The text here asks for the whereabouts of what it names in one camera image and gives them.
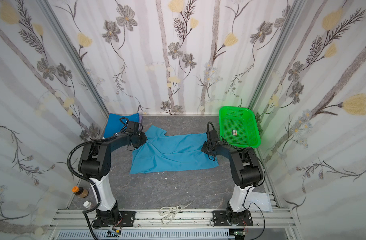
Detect light blue t shirt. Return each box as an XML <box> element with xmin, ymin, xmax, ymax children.
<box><xmin>130</xmin><ymin>126</ymin><xmax>219</xmax><ymax>175</ymax></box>

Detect green plastic basket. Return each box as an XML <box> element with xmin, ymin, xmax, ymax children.
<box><xmin>219</xmin><ymin>106</ymin><xmax>261</xmax><ymax>148</ymax></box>

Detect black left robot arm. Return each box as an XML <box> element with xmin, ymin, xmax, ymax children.
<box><xmin>66</xmin><ymin>117</ymin><xmax>147</xmax><ymax>229</ymax></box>

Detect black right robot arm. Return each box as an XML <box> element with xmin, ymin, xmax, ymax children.
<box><xmin>201</xmin><ymin>122</ymin><xmax>266</xmax><ymax>227</ymax></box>

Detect folded blue t shirt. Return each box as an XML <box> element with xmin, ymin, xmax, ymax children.
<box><xmin>103</xmin><ymin>113</ymin><xmax>139</xmax><ymax>138</ymax></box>

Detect clear plastic bag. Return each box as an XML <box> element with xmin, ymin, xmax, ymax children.
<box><xmin>246</xmin><ymin>192</ymin><xmax>273</xmax><ymax>212</ymax></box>

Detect brown bottle orange cap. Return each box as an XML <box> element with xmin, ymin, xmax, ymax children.
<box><xmin>72</xmin><ymin>186</ymin><xmax>89</xmax><ymax>198</ymax></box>

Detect small white capped bottle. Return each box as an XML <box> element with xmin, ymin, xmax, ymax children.
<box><xmin>83</xmin><ymin>201</ymin><xmax>93</xmax><ymax>209</ymax></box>

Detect white handled scissors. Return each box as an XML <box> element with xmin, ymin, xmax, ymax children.
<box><xmin>158</xmin><ymin>201</ymin><xmax>194</xmax><ymax>225</ymax></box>

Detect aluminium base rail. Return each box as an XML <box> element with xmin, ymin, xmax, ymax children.
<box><xmin>45</xmin><ymin>209</ymin><xmax>301</xmax><ymax>240</ymax></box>

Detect white slotted cable duct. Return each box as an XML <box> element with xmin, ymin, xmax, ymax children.
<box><xmin>58</xmin><ymin>229</ymin><xmax>236</xmax><ymax>240</ymax></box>

